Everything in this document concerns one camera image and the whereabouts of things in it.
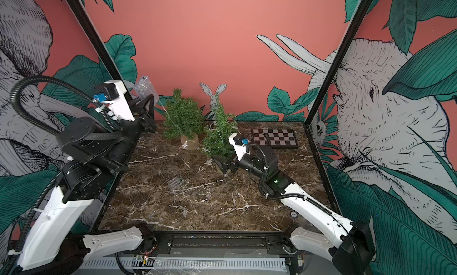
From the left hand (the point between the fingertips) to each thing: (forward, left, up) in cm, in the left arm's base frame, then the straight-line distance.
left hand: (147, 94), depth 47 cm
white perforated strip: (-32, +27, -58) cm, 72 cm away
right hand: (-1, -18, -24) cm, 30 cm away
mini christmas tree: (+24, 0, -34) cm, 41 cm away
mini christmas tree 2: (+8, -19, -23) cm, 31 cm away
